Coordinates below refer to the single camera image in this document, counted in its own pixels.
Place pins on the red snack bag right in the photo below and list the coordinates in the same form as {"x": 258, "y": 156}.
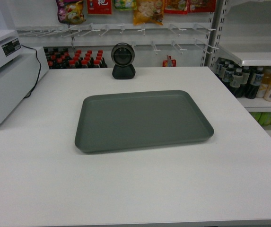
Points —
{"x": 184, "y": 7}

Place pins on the red snack bag hanging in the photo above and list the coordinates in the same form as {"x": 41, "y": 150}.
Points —
{"x": 99, "y": 7}

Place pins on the white checkout table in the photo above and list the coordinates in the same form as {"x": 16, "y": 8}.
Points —
{"x": 46, "y": 181}

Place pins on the red capped soy sauce bottles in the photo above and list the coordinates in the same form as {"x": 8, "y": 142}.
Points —
{"x": 62, "y": 58}

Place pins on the yellow snack bag hanging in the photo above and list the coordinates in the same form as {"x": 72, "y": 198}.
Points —
{"x": 149, "y": 11}

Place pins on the black round scanner camera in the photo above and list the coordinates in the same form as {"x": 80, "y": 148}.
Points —
{"x": 123, "y": 56}

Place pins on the white cash register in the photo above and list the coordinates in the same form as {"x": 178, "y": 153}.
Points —
{"x": 21, "y": 67}

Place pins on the grey silver serving tray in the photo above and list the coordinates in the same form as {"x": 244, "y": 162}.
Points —
{"x": 126, "y": 121}

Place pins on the white peg hook rack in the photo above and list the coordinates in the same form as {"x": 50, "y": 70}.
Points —
{"x": 177, "y": 35}

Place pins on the white side shelf unit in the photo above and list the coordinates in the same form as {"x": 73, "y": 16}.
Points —
{"x": 242, "y": 33}

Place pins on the dark bottle on side shelf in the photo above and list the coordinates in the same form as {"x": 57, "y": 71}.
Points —
{"x": 241, "y": 81}

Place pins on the purple snack bag hanging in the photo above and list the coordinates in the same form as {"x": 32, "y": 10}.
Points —
{"x": 70, "y": 11}

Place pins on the green packs lower shelf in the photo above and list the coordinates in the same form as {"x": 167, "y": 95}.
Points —
{"x": 263, "y": 118}

